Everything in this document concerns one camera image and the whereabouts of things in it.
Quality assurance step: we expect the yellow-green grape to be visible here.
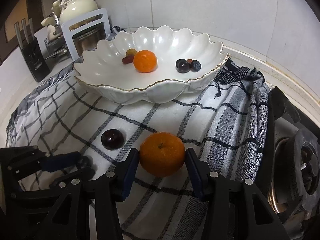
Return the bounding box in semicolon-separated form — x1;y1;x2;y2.
126;48;137;56

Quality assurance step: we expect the orange mandarin in bowl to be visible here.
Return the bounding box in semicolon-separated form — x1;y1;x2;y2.
133;50;157;73

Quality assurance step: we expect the dark plum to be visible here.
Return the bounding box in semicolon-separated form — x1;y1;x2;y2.
101;129;124;151

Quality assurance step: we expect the orange mandarin with stem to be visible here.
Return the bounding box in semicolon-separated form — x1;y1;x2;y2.
139;132;185;178

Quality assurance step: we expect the cream ceramic pot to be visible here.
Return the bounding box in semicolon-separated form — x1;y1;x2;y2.
59;0;98;25

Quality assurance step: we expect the red date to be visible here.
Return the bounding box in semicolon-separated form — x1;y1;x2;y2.
122;55;135;64

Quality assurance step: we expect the checked white kitchen cloth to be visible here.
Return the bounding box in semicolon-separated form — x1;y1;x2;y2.
5;24;272;240

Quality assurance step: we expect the white slotted rack panel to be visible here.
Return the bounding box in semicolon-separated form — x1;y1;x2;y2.
61;8;111;61

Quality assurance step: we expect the black knife block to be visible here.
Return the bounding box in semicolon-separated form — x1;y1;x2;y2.
14;18;50;82

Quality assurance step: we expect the steel container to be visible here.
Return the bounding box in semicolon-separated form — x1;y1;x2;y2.
73;27;106;56

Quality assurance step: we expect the dark grape pair left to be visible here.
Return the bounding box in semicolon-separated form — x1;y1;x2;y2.
176;59;190;74

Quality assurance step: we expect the gas stove burner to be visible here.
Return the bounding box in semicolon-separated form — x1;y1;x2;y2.
265;87;319;239

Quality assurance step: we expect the white scalloped ceramic bowl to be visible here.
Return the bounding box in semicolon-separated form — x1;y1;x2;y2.
73;25;229;105

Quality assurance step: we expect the dark grape small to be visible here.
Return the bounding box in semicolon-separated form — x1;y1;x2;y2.
190;60;202;72

